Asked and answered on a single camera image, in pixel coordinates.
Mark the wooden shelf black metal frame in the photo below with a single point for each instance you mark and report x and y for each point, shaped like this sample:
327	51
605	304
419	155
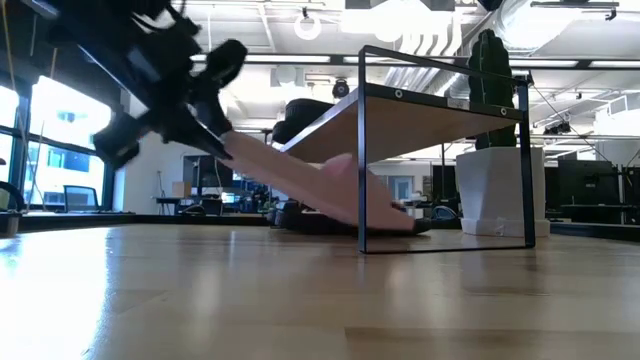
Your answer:
440	125

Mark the black computer monitor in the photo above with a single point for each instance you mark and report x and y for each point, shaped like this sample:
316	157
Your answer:
210	172

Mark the wide black monitor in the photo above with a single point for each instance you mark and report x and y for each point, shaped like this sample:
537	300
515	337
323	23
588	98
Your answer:
587	182

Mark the pink rubber slide sandal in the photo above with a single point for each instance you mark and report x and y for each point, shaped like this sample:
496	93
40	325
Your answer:
310	185

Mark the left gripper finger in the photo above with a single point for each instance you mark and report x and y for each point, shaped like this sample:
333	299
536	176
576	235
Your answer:
212	115
195	136

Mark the dark chair by window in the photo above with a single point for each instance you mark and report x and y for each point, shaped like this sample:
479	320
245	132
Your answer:
80	199

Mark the black aluminium rig frame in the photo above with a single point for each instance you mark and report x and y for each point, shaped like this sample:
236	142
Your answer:
125	219

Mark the green cactus plant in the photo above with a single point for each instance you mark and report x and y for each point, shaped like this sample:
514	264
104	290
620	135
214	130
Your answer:
492	65

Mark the black curved stand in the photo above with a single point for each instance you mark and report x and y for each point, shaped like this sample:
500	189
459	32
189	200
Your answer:
10	225

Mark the white hexagonal planter pot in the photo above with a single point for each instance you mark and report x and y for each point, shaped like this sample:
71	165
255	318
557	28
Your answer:
492	190

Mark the large glass window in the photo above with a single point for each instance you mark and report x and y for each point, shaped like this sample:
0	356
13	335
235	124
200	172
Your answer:
70	125

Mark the black ceiling spotlight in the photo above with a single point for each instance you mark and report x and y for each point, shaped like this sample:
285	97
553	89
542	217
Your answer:
341	89

